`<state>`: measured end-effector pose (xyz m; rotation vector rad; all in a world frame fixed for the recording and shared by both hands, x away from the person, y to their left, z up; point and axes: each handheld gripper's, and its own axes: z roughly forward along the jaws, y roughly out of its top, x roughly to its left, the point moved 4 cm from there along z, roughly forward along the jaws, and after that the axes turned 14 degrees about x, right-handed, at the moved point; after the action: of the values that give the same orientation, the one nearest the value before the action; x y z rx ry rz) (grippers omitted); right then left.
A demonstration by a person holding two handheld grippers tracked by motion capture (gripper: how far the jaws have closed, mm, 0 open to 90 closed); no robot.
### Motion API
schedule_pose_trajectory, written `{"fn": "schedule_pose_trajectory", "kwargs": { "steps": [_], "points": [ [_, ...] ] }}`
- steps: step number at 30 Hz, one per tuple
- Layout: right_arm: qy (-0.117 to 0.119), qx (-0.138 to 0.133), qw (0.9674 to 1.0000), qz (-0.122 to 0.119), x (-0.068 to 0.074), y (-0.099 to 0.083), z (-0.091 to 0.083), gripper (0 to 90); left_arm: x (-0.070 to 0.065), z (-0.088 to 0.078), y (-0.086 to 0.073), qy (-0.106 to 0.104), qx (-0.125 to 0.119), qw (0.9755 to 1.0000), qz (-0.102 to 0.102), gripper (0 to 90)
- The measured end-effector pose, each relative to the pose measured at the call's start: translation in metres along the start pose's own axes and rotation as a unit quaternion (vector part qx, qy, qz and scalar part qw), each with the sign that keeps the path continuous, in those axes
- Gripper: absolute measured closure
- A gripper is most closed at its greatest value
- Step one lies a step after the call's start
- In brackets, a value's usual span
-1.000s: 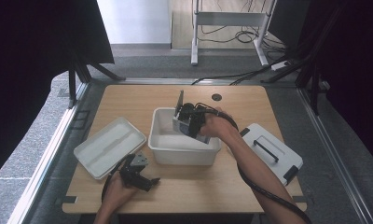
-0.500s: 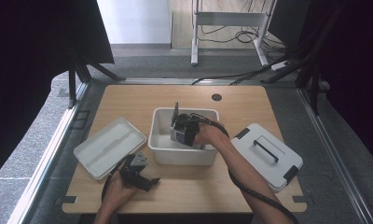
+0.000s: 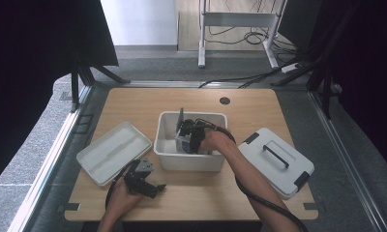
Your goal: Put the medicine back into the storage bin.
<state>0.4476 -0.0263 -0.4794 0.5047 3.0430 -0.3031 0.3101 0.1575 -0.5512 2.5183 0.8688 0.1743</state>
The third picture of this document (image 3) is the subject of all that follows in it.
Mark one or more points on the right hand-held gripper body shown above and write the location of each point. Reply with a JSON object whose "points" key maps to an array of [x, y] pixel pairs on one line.
{"points": [[194, 130]]}

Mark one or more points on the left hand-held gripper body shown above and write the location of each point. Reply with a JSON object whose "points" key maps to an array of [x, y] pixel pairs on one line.
{"points": [[138, 180]]}

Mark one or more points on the white plastic storage box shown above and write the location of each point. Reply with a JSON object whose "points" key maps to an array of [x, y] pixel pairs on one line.
{"points": [[188, 162]]}

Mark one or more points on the white box lid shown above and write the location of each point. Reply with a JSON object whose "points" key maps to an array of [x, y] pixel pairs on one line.
{"points": [[114, 153]]}

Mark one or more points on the person's right hand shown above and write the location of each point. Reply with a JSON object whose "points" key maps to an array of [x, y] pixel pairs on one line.
{"points": [[217, 140]]}

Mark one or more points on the person's left hand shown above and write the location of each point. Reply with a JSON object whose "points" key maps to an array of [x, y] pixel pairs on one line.
{"points": [[120, 201]]}

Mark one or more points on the black round table grommet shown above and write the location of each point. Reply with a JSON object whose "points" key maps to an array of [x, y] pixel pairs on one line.
{"points": [[224, 101]]}

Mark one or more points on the white power strip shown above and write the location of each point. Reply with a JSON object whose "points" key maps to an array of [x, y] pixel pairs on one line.
{"points": [[290, 67]]}

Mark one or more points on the black metal stand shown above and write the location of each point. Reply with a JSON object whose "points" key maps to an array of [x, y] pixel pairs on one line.
{"points": [[323, 80], [85, 74]]}

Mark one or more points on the dark curtain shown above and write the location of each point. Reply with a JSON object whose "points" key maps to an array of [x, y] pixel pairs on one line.
{"points": [[27, 64], [369, 64]]}

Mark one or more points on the white metal stand frame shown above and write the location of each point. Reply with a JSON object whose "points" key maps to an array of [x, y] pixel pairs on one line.
{"points": [[236, 19]]}

